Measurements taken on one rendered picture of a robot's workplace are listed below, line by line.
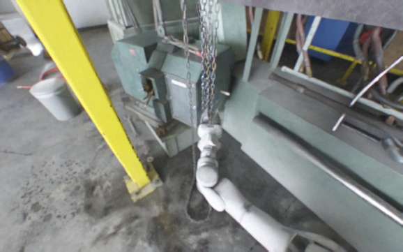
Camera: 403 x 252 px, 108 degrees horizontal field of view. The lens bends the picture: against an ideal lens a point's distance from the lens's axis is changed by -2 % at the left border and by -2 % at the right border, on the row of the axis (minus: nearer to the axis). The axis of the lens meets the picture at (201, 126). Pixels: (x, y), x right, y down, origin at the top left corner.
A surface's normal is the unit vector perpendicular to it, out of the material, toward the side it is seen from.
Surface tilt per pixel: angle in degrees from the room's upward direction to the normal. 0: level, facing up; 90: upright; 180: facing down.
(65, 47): 90
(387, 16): 90
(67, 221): 0
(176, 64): 45
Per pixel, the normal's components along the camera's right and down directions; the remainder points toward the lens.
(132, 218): 0.00, -0.71
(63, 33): 0.59, 0.56
